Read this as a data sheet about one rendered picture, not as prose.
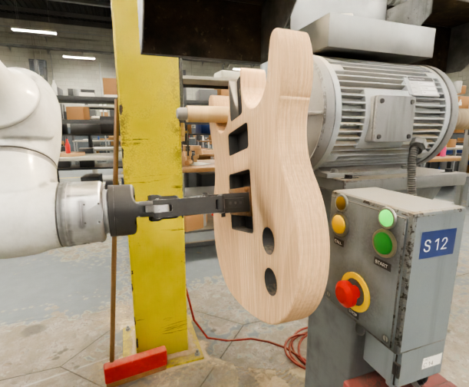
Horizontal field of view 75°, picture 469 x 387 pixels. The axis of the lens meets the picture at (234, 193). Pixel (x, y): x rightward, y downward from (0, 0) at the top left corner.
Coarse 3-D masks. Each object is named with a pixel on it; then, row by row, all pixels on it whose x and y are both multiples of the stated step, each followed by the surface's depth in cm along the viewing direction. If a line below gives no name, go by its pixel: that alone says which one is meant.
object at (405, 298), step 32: (352, 192) 49; (384, 192) 49; (352, 224) 46; (416, 224) 37; (448, 224) 39; (352, 256) 47; (384, 256) 41; (416, 256) 38; (448, 256) 40; (384, 288) 42; (416, 288) 40; (448, 288) 42; (384, 320) 42; (416, 320) 41; (448, 320) 43
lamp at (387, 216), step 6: (384, 210) 40; (390, 210) 39; (378, 216) 41; (384, 216) 40; (390, 216) 39; (396, 216) 39; (384, 222) 40; (390, 222) 39; (396, 222) 39; (390, 228) 40
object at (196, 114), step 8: (192, 112) 58; (200, 112) 59; (208, 112) 59; (216, 112) 60; (224, 112) 61; (192, 120) 59; (200, 120) 60; (208, 120) 60; (216, 120) 61; (224, 120) 61
